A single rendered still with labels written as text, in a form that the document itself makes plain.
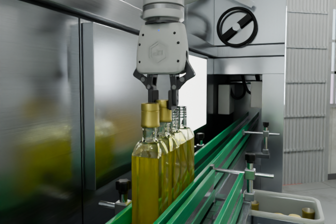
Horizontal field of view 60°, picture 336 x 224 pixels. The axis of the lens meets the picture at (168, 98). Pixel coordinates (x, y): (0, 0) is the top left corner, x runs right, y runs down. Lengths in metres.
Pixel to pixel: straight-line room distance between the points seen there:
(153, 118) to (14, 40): 0.26
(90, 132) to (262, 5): 1.28
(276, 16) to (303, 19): 2.61
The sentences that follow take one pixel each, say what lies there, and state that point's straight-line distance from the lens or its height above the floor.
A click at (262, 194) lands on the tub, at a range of 1.05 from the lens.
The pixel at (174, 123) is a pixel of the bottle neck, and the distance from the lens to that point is 0.65.
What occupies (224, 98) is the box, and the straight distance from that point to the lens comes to 1.79.
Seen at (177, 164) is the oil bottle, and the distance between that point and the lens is 0.62.
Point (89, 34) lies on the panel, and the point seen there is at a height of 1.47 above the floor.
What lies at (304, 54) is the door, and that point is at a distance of 4.22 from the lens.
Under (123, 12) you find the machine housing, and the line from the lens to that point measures 0.73.
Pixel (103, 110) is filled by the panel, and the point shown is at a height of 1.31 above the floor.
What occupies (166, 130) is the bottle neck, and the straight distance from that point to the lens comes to 0.59.
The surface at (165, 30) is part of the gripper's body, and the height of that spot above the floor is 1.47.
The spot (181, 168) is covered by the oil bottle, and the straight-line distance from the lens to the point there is 0.66.
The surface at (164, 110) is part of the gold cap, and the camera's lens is 0.58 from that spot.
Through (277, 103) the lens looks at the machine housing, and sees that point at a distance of 1.64.
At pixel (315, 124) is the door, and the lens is 4.38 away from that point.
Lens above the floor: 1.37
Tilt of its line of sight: 3 degrees down
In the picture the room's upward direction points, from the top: straight up
